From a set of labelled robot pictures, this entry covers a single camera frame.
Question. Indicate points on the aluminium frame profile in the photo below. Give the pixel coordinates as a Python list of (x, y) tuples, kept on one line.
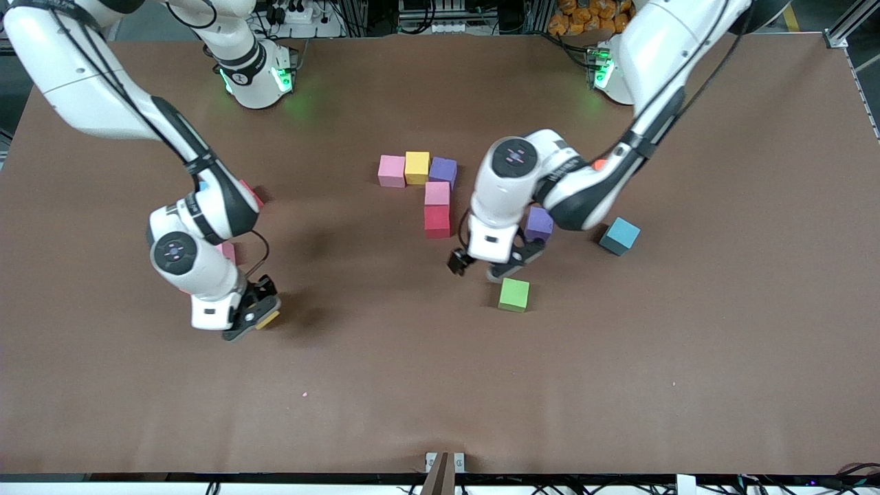
[(835, 38)]

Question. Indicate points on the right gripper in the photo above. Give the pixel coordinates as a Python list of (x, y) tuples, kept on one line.
[(257, 298)]

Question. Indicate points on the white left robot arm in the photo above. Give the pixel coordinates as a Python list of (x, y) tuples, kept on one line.
[(653, 41)]

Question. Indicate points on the yellow foam cube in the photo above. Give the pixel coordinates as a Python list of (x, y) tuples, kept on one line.
[(269, 320), (417, 168)]

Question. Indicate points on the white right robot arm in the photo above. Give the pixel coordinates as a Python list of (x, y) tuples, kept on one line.
[(75, 82)]

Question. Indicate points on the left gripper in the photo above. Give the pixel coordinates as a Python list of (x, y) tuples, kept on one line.
[(459, 262)]

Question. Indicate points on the bag of orange fruit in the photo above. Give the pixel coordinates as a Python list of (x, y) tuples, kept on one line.
[(584, 17)]

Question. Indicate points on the green foam cube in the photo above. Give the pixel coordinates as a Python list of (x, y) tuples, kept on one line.
[(514, 295)]

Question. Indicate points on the red foam cube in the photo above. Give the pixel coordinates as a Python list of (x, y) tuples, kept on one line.
[(250, 194), (437, 221)]

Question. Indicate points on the metal table edge bracket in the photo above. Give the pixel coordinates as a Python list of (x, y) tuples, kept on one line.
[(445, 471)]

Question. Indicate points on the purple foam cube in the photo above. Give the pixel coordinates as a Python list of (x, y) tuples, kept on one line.
[(443, 170), (541, 223)]

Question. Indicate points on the pink foam cube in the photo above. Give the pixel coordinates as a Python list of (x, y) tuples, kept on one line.
[(437, 193), (392, 170), (227, 251)]

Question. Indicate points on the silver equipment rack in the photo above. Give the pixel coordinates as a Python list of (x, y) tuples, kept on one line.
[(440, 14)]

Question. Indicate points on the white power strip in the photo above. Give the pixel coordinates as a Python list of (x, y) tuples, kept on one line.
[(295, 12)]

